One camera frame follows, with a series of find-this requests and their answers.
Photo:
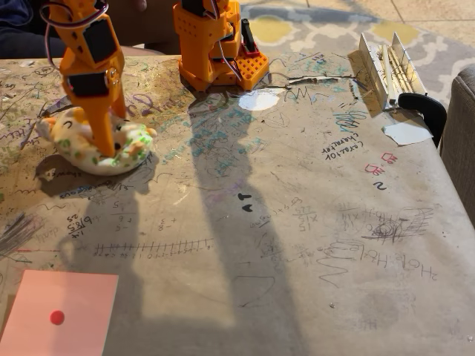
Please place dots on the orange gripper black motor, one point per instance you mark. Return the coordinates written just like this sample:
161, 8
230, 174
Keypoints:
93, 101

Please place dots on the white floral cat plush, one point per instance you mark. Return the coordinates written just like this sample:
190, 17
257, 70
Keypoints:
74, 144

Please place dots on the orange SO-100 robot arm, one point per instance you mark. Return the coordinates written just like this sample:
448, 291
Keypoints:
200, 37

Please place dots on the small red round object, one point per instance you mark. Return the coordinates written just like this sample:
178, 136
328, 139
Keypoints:
57, 317

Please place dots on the seated person body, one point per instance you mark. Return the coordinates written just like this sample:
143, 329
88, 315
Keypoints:
15, 18

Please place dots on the pink paper sheet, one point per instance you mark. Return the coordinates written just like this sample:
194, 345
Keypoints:
67, 296

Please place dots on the grey yellow patterned rug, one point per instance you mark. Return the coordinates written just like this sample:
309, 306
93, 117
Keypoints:
334, 29

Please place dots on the scribbled brown paper table cover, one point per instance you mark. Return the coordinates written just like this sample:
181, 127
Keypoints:
334, 259

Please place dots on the white paper scrap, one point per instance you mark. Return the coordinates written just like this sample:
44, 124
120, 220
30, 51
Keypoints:
406, 132

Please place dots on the grey fabric sofa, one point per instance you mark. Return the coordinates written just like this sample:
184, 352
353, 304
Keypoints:
460, 148

